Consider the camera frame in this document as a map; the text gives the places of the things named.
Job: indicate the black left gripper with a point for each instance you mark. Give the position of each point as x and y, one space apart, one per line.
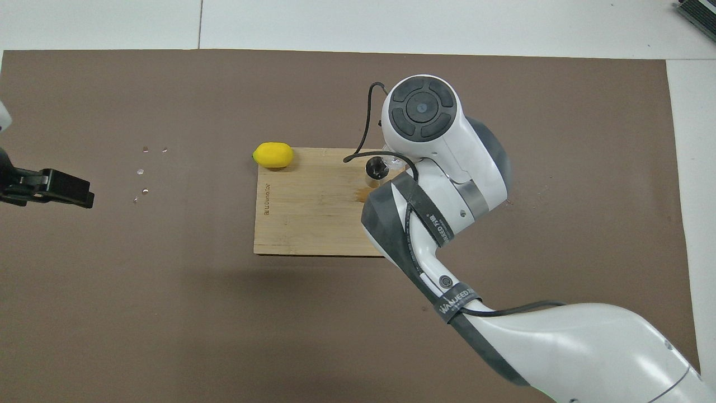
5 179

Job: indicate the brown table mat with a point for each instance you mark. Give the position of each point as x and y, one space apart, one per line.
224 336

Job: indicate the bamboo cutting board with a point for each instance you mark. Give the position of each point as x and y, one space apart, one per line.
307 212

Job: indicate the grey ribbed device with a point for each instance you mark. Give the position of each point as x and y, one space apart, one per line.
702 11

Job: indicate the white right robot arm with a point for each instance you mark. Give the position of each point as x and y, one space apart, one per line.
447 140

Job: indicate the steel double jigger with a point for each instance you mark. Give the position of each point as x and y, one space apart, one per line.
376 168

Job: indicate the yellow lemon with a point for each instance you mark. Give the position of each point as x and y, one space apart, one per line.
273 155

